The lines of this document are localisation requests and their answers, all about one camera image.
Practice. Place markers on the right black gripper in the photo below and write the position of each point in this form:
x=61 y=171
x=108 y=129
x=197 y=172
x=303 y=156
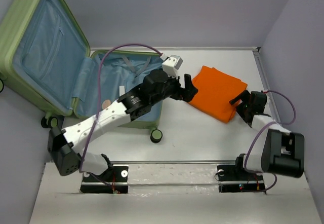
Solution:
x=242 y=96

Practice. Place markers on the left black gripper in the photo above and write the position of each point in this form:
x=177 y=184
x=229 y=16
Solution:
x=186 y=94

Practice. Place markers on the orange cloth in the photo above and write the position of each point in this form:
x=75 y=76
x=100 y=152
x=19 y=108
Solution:
x=215 y=90

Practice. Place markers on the white toothpaste tube box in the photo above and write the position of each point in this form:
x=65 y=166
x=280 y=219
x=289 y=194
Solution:
x=121 y=90

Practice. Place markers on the round pink compact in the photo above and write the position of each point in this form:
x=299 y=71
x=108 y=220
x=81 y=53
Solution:
x=106 y=103

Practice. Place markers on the green hard-shell suitcase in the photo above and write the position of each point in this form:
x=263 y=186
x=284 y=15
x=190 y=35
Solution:
x=46 y=58

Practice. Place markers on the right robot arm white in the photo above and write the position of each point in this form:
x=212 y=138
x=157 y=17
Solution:
x=274 y=149

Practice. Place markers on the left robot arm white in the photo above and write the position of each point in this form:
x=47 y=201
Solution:
x=68 y=147

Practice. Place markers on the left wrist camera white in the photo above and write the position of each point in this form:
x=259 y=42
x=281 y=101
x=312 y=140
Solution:
x=171 y=64

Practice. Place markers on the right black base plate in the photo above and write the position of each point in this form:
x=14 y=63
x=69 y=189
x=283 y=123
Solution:
x=233 y=180

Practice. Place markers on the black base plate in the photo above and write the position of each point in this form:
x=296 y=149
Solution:
x=114 y=181
x=233 y=180

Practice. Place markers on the aluminium rail front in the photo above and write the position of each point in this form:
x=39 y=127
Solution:
x=177 y=162

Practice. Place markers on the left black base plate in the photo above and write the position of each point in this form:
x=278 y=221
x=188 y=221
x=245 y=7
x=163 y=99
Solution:
x=114 y=181

